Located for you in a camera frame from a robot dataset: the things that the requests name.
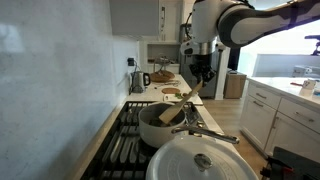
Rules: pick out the large white pot lid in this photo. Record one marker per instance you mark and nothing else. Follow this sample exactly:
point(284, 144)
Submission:
point(173, 160)

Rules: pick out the round cork trivet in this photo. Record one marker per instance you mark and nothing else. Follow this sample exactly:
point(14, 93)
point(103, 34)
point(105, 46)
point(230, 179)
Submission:
point(170, 90)

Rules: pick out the wooden bin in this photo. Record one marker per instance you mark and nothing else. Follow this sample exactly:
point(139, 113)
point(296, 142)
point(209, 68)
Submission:
point(235, 86)

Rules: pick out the white open shelf unit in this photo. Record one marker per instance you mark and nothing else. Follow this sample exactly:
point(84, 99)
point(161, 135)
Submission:
point(173, 68)

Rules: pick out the white chopping board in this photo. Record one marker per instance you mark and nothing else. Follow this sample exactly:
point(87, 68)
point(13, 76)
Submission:
point(196, 101)

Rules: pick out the small red item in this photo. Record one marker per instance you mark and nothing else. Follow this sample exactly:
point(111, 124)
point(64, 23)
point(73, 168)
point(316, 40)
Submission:
point(296, 84)

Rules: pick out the tall white pantry cabinet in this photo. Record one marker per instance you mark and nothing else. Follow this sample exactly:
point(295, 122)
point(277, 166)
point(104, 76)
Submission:
point(170, 20)

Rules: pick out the stainless electric kettle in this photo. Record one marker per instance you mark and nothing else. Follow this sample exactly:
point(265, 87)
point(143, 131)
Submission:
point(138, 81)

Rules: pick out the stainless steel refrigerator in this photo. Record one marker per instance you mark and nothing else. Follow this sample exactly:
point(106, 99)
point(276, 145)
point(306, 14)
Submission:
point(185, 75)

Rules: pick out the wooden spatula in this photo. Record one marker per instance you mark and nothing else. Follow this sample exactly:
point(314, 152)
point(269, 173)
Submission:
point(173, 111)

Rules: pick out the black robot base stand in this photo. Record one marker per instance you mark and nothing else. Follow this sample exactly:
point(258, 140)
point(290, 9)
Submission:
point(293, 163)

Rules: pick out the black gas stove cooktop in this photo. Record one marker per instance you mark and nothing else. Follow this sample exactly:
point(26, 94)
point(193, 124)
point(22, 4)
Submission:
point(116, 150)

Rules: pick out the large green broccoli floret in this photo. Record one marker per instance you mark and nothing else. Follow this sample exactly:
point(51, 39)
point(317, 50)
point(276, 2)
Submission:
point(178, 95)

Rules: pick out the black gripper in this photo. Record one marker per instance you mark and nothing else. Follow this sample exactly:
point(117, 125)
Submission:
point(201, 68)

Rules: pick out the wall outlet with plug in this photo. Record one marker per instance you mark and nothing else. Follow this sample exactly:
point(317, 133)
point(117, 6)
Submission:
point(130, 61)

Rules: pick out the white countertop appliance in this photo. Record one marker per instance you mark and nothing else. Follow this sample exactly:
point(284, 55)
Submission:
point(305, 70)

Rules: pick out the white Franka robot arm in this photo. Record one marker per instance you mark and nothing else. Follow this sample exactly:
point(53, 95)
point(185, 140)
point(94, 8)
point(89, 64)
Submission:
point(253, 23)

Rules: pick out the black camera on mount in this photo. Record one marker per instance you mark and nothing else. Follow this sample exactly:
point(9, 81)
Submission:
point(315, 43)

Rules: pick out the white kitchen island cabinet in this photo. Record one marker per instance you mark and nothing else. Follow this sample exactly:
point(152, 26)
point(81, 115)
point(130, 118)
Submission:
point(283, 113)

